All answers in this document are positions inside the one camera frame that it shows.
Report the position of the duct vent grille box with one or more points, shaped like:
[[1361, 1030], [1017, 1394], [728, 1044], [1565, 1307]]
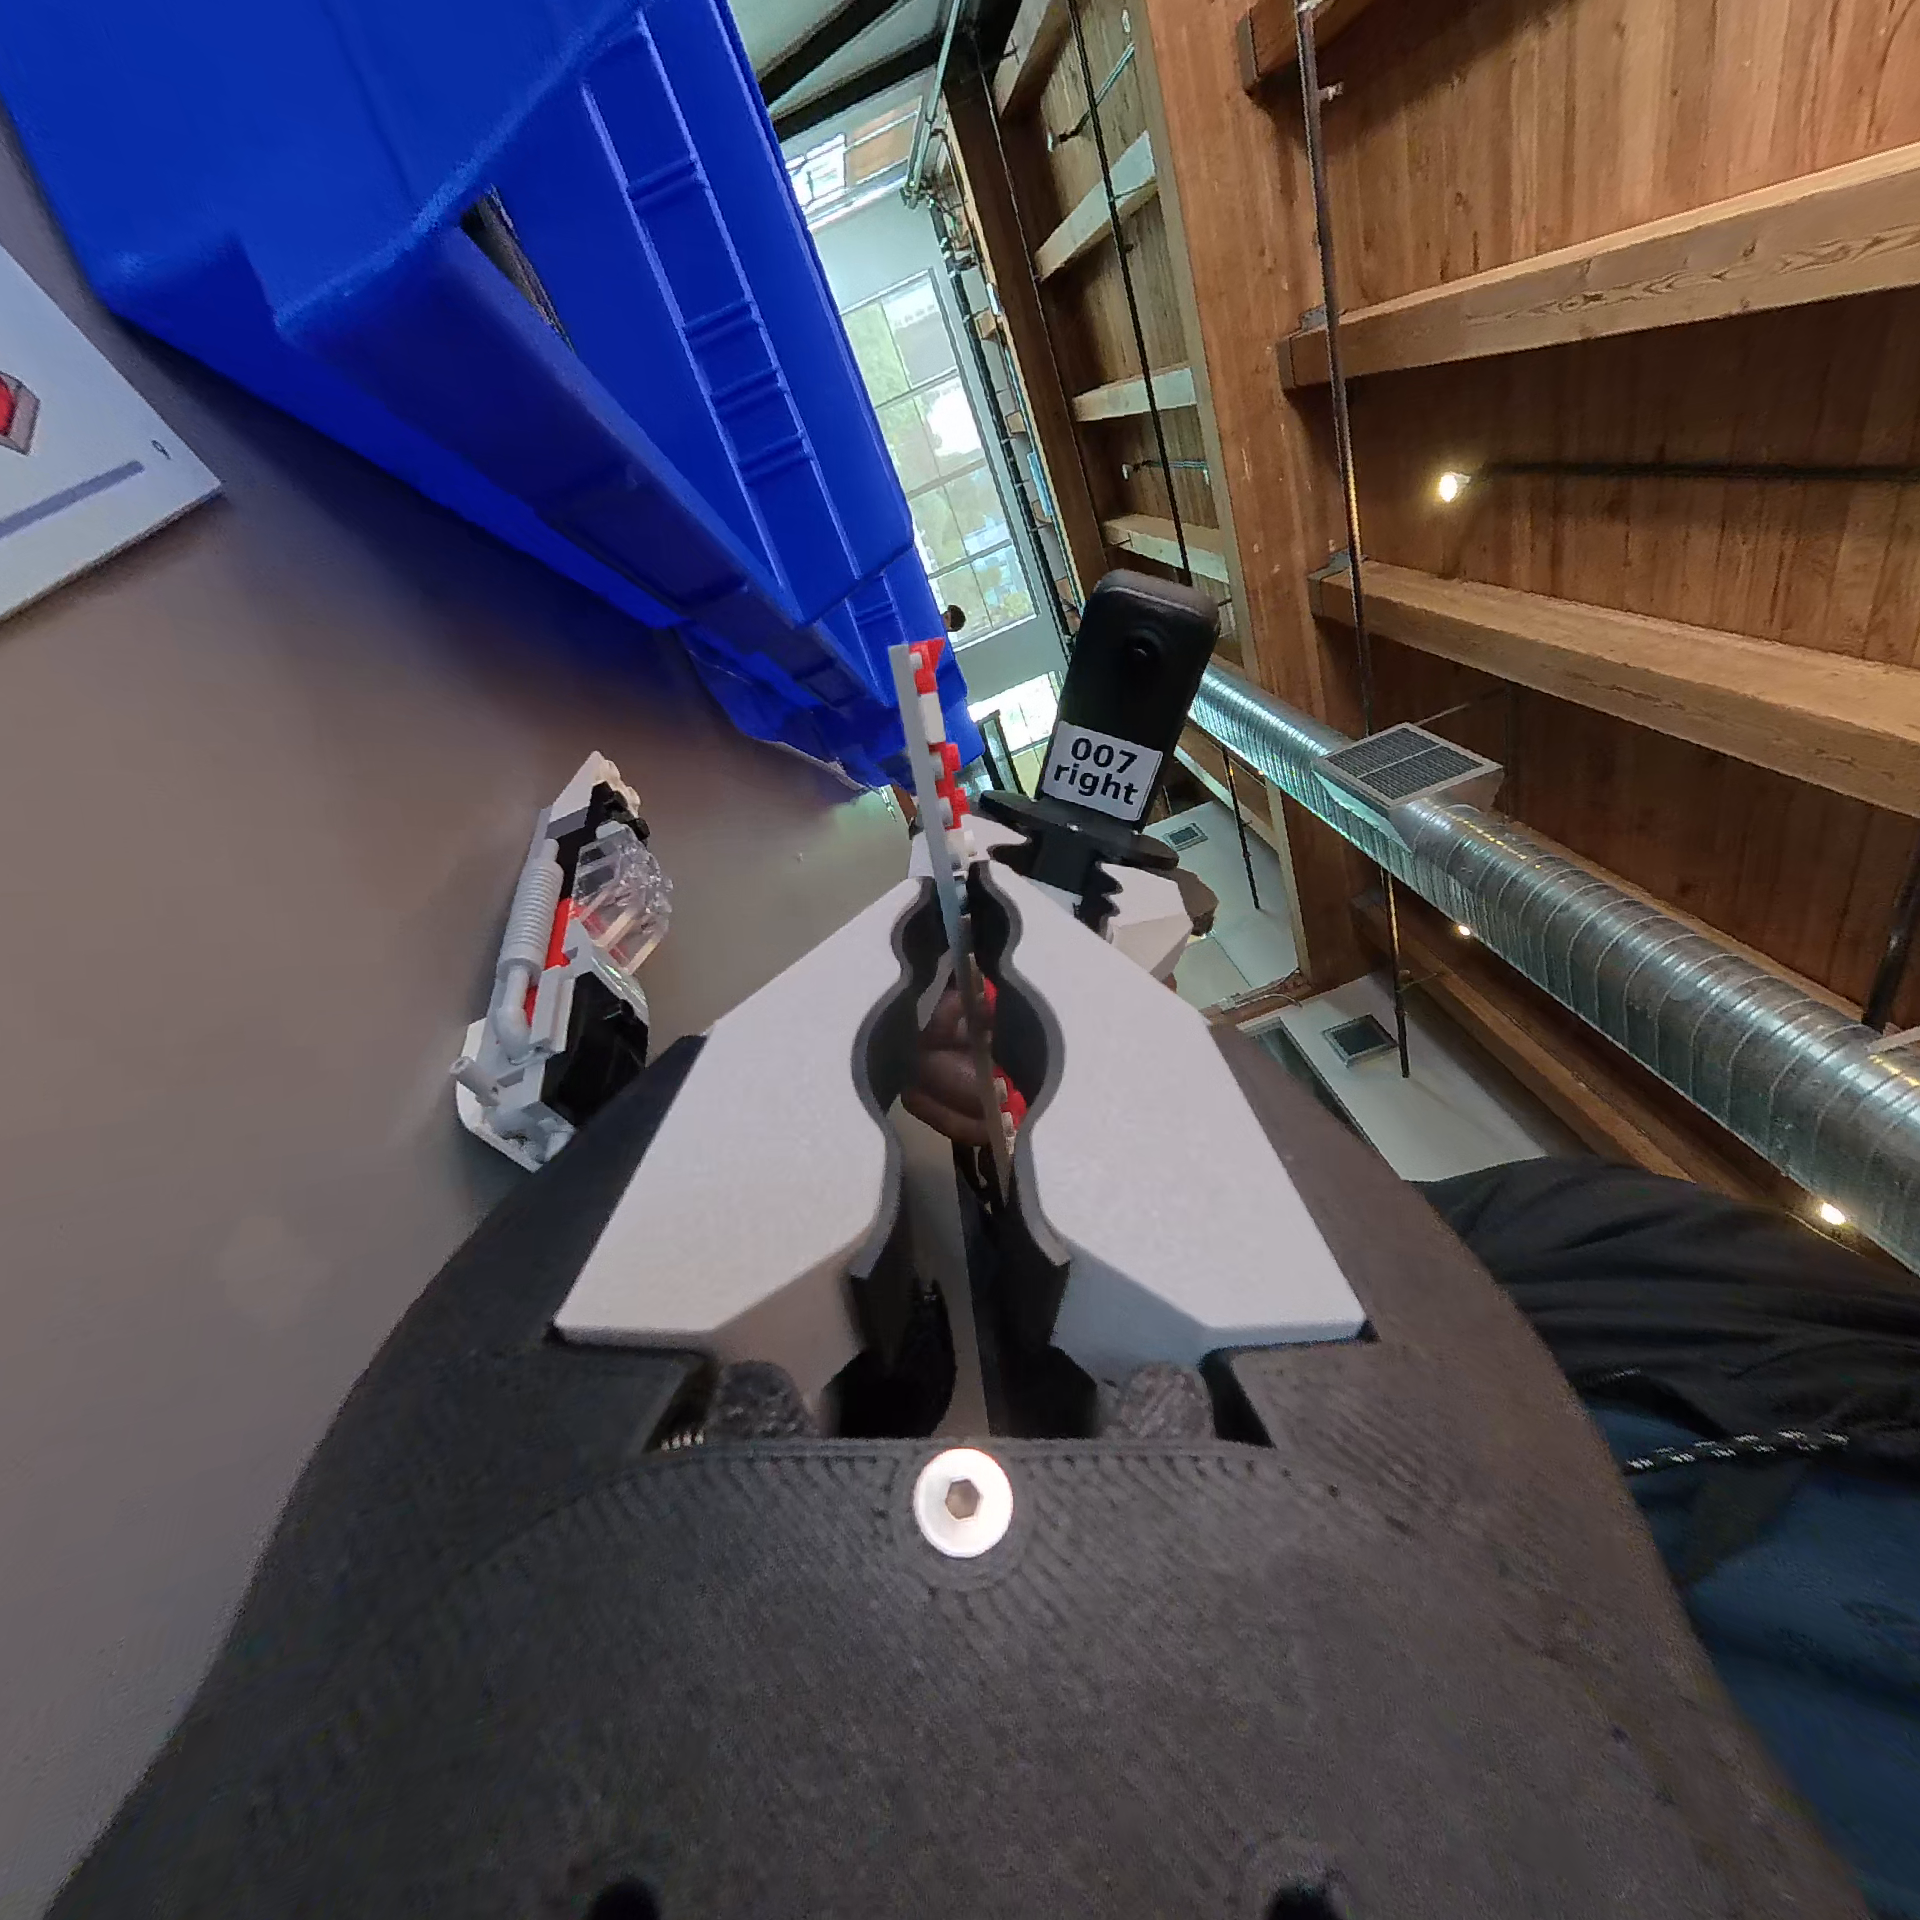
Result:
[[1402, 763]]

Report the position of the grey red toy brick plate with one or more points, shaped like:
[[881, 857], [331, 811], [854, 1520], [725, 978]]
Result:
[[922, 756]]

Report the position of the toy brick instruction booklet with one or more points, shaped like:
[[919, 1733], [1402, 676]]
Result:
[[77, 493]]

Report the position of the large paned window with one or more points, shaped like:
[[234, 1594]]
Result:
[[945, 481]]

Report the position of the wall air vent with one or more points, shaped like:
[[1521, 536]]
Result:
[[1358, 1037]]

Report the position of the silver metal air duct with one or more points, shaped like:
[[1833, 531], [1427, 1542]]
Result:
[[1651, 990]]

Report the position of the person's torso in blue hoodie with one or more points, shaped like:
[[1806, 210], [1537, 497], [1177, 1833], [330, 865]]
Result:
[[1799, 1651]]

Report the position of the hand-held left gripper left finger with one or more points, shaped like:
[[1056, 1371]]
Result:
[[735, 1184]]

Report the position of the person's right hand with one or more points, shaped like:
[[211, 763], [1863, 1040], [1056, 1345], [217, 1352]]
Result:
[[942, 1072]]

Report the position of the black white toy brick vehicle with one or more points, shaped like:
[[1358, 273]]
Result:
[[593, 1049]]

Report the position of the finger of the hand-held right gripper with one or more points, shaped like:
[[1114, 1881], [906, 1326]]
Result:
[[1158, 921], [1042, 882]]

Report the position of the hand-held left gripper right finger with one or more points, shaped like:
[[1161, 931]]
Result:
[[1184, 1201]]

